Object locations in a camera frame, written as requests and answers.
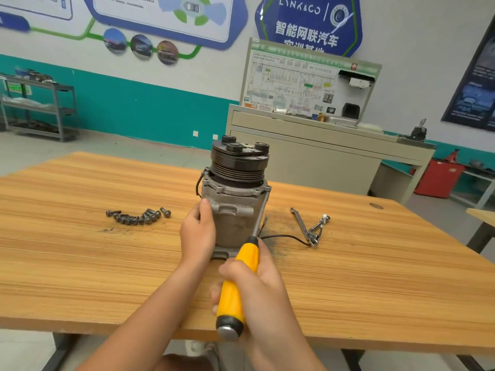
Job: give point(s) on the person's left hand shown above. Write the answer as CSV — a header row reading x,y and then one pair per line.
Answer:
x,y
197,235

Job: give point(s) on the small black device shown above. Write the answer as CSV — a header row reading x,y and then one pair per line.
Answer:
x,y
418,133

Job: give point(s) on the red cabinet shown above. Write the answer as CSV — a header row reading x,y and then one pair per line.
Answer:
x,y
439,177

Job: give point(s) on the dark wall poster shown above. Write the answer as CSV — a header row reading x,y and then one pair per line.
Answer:
x,y
473,77

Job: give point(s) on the blue rounded infographic panel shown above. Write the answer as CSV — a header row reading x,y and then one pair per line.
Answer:
x,y
139,15

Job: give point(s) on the person's right hand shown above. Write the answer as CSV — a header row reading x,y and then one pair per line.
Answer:
x,y
259,313

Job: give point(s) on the wooden side table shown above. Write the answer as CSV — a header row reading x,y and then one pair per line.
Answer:
x,y
483,228

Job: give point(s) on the beige workbench cabinet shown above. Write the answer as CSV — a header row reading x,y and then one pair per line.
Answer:
x,y
332,147

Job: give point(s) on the person's left forearm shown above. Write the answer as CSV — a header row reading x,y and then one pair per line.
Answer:
x,y
139,328

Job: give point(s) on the round photo wall decal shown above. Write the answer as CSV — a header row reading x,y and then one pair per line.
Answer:
x,y
141,46
115,40
168,51

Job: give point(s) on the silver L-shaped socket wrench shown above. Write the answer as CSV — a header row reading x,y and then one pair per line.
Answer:
x,y
317,226

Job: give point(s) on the grey metal shelf cart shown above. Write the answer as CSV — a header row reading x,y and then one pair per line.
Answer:
x,y
40,108

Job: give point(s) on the silver combination wrench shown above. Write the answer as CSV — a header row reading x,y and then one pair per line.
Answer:
x,y
300,221

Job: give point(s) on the white infographic wall panel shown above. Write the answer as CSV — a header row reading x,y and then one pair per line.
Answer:
x,y
31,3

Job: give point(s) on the grey metal compressor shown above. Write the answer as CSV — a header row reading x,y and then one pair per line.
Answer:
x,y
236,197

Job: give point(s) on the dark round table grommet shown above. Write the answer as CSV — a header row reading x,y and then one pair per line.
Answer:
x,y
377,205

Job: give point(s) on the blue hexagon wall sign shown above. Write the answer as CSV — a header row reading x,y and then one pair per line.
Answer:
x,y
305,19

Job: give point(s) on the white wiring display board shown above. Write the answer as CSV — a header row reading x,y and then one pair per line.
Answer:
x,y
286,77

